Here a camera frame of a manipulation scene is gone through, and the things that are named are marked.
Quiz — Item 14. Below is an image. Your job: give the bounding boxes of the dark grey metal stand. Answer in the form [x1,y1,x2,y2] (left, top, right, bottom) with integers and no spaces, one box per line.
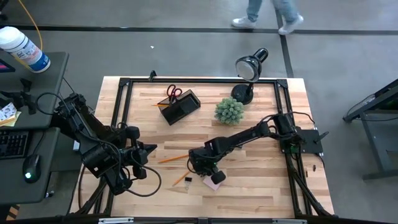
[343,79,398,181]

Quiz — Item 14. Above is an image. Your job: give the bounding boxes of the black desk lamp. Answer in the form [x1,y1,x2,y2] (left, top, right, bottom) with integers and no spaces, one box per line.
[230,47,269,106]

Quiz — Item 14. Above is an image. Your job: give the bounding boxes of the black clamp bracket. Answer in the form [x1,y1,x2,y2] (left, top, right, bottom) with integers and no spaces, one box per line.
[0,78,37,115]

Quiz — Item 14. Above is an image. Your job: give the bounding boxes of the white wipes canister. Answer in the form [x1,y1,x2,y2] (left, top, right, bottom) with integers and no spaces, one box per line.
[0,26,52,74]

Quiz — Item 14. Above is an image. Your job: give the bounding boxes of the black aluminium table frame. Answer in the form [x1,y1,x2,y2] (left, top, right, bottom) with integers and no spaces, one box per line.
[70,77,336,224]

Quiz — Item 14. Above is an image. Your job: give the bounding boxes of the dark grey side desk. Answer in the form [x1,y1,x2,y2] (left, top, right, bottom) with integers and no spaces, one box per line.
[0,51,70,206]

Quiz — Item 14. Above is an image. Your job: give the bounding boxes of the yellow cable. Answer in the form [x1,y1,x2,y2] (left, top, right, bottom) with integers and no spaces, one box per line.
[17,0,44,52]

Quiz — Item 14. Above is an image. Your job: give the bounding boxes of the tablet with pink screen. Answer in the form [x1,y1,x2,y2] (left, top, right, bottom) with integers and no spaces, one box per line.
[0,58,16,74]

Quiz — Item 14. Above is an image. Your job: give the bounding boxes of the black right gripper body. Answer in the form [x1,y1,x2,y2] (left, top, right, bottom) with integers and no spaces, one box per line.
[187,146,227,185]

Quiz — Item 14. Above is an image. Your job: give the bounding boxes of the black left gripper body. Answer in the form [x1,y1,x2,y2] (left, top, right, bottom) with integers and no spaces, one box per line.
[119,126,149,180]

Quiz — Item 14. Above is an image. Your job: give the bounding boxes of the yellow sticky notes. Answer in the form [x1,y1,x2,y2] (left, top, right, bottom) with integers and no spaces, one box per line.
[0,111,22,128]

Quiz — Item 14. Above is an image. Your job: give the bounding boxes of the black mesh desk organizer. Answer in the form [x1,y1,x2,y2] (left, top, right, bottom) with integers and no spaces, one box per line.
[157,89,201,126]

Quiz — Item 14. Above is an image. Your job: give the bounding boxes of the green artificial potted plant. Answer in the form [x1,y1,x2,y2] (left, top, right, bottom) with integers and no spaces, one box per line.
[214,96,245,126]

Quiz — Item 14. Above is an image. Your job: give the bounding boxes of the person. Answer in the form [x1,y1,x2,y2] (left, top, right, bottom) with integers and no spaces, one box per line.
[231,0,305,36]

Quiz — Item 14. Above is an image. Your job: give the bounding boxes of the black keyboard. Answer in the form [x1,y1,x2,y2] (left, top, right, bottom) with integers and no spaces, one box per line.
[0,130,30,161]

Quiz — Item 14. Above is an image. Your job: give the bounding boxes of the black computer mouse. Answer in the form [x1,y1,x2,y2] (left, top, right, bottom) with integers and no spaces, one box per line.
[22,154,42,184]

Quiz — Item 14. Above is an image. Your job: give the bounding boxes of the white sticker sheet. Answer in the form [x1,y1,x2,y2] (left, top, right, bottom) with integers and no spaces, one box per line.
[0,102,18,123]

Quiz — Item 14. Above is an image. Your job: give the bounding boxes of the red-handled scissors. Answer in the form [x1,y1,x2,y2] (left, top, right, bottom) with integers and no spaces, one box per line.
[165,84,183,106]

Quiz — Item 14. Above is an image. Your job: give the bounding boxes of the pink sticky note pad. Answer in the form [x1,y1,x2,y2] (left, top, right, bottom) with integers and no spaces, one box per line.
[202,176,223,192]

